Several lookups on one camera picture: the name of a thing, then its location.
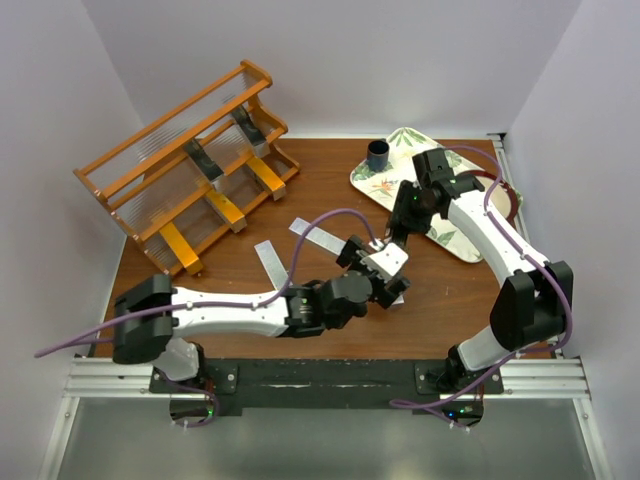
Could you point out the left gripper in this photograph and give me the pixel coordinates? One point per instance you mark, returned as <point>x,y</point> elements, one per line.
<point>384,295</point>

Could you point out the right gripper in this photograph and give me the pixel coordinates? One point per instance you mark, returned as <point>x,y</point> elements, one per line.
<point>402,213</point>

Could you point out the silver toothpaste box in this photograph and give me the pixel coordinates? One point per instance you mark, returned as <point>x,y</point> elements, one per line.
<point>319,237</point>
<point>272,264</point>
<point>398,300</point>

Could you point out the white orange R.O toothpaste box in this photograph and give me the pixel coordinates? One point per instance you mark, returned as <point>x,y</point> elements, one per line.
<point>267,177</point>

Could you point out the gold honeycomb toothpaste box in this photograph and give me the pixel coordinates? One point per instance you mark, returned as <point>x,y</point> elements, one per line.
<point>227,210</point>

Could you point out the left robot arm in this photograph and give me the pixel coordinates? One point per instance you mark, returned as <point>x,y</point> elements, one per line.
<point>155,318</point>

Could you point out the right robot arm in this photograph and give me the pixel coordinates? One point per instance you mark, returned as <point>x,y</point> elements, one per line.
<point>534,301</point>

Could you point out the orange wooden shelf rack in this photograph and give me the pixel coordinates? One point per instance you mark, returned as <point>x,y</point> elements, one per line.
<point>149,180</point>

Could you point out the floral serving tray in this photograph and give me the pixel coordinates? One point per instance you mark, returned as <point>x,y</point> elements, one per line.
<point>404,143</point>

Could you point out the dark blue mug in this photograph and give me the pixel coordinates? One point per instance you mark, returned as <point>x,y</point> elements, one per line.
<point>377,155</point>

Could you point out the red rimmed beige plate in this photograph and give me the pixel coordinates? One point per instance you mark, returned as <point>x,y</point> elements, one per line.
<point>504,197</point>

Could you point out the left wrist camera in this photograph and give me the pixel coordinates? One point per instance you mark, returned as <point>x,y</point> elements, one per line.
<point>388,261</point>

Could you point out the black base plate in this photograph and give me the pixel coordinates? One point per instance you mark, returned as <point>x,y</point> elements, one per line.
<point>241,384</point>

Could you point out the aluminium frame rail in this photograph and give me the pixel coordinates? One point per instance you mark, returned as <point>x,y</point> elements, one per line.
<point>529,224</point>

